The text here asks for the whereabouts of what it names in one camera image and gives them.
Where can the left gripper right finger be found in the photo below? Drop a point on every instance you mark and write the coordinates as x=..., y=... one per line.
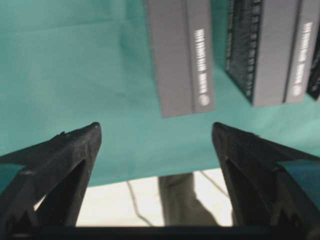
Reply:
x=274, y=189

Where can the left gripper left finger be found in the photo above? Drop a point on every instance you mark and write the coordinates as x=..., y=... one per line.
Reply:
x=49, y=181

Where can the black camera box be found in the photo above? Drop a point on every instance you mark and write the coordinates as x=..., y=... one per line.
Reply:
x=270, y=47
x=180, y=33
x=313, y=88

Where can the grey table leg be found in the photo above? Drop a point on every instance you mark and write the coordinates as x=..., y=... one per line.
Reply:
x=179, y=202

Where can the green table cloth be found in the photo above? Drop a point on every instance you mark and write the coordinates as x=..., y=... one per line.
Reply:
x=65, y=64

